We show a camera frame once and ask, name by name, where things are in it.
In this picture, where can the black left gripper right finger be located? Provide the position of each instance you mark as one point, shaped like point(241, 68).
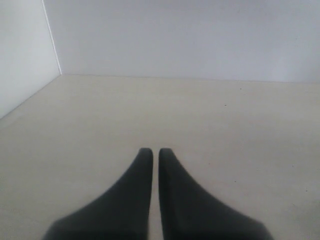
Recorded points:
point(189, 212)

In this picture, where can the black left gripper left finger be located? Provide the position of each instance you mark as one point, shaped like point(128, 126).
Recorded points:
point(121, 213)

